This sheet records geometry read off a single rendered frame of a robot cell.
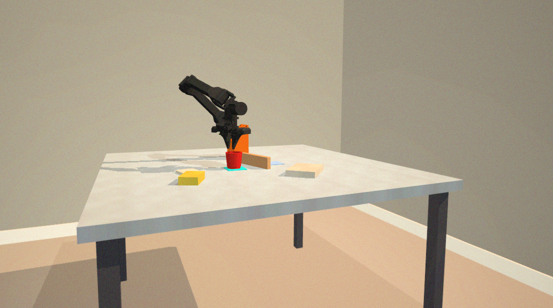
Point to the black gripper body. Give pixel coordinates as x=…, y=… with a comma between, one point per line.
x=237, y=130

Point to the red cup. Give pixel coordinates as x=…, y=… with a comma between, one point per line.
x=233, y=159

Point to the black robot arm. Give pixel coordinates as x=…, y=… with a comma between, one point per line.
x=192, y=86

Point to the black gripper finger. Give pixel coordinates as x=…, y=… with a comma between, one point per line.
x=227, y=139
x=235, y=139

